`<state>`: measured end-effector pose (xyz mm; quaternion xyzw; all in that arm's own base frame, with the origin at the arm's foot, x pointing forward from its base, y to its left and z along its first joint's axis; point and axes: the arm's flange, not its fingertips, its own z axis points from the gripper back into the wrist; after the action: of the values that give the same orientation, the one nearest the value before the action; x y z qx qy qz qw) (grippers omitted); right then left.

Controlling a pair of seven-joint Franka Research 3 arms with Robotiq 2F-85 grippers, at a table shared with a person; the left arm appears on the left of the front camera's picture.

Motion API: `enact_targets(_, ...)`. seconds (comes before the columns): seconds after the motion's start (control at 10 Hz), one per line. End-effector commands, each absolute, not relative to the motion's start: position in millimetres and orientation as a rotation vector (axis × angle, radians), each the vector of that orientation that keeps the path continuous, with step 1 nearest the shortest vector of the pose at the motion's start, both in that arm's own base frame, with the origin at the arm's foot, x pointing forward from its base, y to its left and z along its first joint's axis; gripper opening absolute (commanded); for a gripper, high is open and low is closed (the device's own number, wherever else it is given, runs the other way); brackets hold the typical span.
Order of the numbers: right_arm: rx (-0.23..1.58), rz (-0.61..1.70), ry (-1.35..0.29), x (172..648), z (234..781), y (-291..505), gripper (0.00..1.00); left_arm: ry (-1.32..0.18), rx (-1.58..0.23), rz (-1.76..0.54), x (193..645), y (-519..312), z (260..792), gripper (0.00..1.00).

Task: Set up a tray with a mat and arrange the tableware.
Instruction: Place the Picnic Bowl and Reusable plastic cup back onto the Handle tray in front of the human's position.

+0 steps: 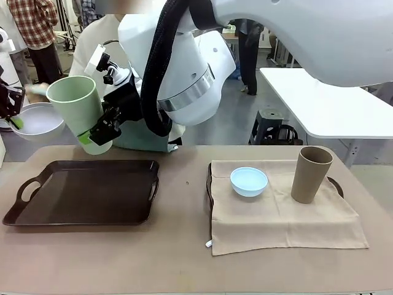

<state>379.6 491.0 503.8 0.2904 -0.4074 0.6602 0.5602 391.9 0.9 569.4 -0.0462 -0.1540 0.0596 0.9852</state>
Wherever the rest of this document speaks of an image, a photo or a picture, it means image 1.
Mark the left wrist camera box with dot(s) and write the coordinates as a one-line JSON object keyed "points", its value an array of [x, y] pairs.
{"points": [[6, 40]]}

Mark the white cylindrical air purifier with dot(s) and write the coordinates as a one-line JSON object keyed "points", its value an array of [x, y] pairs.
{"points": [[15, 67]]}

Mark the person in red plaid shirt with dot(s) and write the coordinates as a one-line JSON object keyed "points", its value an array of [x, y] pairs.
{"points": [[33, 21]]}

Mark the person in beige sweater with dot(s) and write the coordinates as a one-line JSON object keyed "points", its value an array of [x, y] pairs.
{"points": [[89, 43]]}

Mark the person in grey plaid shirt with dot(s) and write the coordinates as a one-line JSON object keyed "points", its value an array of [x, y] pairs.
{"points": [[89, 12]]}

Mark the person in black trousers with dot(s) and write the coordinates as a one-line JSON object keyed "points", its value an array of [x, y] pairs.
{"points": [[248, 61]]}

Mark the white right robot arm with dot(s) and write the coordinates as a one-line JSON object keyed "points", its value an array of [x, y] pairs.
{"points": [[307, 37]]}

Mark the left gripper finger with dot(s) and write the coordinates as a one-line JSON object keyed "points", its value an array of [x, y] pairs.
{"points": [[3, 101], [17, 101]]}

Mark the tall brown cup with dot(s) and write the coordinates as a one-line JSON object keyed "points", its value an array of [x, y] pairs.
{"points": [[310, 178]]}

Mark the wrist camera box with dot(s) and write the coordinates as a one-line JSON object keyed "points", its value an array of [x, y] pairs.
{"points": [[93, 60], [6, 40]]}

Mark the person's right hand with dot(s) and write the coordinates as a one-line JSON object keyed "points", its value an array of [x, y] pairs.
{"points": [[33, 89]]}

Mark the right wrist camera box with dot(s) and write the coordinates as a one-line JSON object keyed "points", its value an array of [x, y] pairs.
{"points": [[93, 60]]}

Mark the tall light green cup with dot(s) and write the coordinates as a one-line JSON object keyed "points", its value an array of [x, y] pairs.
{"points": [[76, 101]]}

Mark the white round bowl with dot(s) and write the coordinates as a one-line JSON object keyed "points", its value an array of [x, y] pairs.
{"points": [[40, 123]]}

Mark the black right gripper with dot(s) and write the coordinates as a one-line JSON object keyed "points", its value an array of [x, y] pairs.
{"points": [[126, 98]]}

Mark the beige cloth mat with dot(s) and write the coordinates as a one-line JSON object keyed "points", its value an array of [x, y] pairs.
{"points": [[307, 224]]}

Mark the dark plastic stool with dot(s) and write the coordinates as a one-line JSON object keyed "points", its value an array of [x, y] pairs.
{"points": [[267, 126]]}

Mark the light blue round bowl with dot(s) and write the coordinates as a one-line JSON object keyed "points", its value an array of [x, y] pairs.
{"points": [[248, 181]]}

